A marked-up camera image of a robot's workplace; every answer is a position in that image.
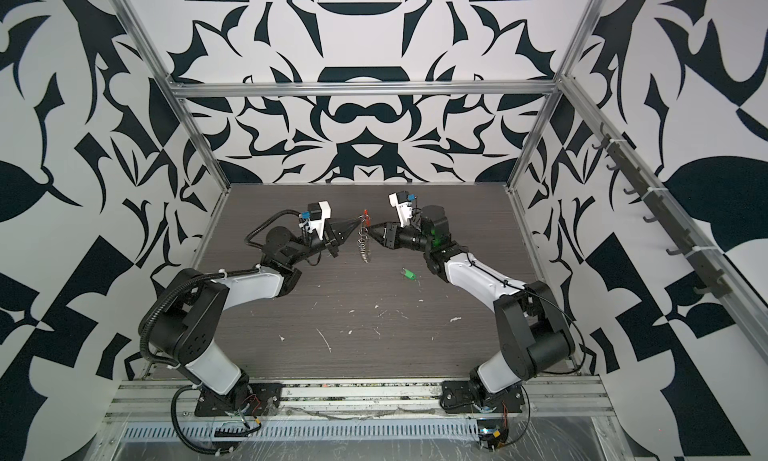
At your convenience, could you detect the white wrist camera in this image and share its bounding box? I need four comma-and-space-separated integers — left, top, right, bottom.
299, 201, 331, 240
388, 191, 417, 228

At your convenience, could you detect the green tagged key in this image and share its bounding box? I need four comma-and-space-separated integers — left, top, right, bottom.
401, 268, 419, 282

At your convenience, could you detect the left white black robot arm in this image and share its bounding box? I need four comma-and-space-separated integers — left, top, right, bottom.
138, 210, 362, 414

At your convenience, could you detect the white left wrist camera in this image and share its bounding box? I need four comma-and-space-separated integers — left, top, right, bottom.
299, 201, 331, 240

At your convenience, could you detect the black wall hook rail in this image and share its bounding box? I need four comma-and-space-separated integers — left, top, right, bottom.
593, 122, 733, 299

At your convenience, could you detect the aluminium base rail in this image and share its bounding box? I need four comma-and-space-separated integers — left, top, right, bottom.
98, 377, 618, 447

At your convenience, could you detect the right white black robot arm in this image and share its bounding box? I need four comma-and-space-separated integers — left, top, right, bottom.
368, 205, 576, 410

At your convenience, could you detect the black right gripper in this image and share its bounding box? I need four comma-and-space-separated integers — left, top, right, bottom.
369, 221, 438, 257

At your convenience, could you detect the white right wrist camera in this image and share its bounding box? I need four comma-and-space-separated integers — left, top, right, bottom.
388, 191, 417, 228

